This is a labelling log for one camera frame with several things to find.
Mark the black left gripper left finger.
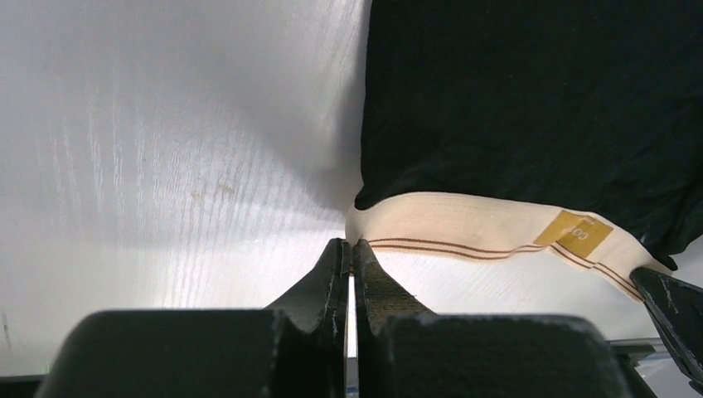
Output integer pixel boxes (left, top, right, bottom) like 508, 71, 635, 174
37, 239, 351, 397

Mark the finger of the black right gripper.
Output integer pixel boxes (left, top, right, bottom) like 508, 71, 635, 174
630, 268, 702, 393

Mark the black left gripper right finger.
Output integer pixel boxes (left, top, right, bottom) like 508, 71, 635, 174
352, 240, 632, 397

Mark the black underwear beige waistband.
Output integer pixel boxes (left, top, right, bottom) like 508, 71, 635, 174
346, 1, 702, 300

